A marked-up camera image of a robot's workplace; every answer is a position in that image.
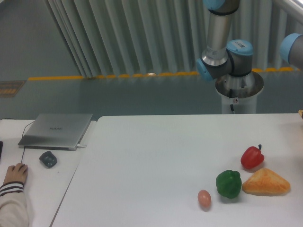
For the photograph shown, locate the person's hand on mouse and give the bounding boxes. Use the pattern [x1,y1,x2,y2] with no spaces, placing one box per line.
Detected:
[3,163,28,184]

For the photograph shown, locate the triangular golden bread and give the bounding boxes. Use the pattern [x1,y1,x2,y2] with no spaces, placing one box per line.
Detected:
[242,168,291,196]

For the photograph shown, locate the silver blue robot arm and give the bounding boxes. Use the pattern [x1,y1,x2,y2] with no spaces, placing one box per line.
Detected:
[196,0,303,81]

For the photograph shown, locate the striped white sleeve forearm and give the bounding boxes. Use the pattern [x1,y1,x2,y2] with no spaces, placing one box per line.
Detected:
[0,182,29,227]

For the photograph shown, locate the dark grey plastic holder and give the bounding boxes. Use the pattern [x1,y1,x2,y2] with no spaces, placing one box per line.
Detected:
[39,151,57,168]

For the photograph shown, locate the black keyboard edge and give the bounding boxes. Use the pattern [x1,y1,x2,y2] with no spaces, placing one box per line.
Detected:
[0,141,3,161]

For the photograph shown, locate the silver closed laptop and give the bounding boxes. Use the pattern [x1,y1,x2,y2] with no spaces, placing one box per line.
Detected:
[18,113,93,150]

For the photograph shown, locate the white pleated curtain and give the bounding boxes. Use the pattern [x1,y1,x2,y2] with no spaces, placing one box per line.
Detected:
[48,0,303,78]

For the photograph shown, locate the brown egg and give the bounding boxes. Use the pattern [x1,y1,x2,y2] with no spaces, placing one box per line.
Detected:
[197,190,211,208]

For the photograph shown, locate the green bell pepper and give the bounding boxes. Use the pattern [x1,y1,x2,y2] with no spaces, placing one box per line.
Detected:
[215,170,242,199]

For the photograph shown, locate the red bell pepper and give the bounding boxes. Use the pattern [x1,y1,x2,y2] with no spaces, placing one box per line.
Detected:
[241,144,265,169]

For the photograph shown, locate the wooden box corner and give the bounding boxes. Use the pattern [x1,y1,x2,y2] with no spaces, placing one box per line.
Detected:
[298,110,303,119]

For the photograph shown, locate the black mouse cable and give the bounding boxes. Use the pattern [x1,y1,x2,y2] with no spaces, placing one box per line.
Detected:
[20,119,36,164]

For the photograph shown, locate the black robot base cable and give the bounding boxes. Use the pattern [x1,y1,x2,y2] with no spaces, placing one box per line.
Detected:
[229,88,236,114]

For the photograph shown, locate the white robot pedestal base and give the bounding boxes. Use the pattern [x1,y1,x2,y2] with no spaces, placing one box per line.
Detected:
[215,71,264,114]

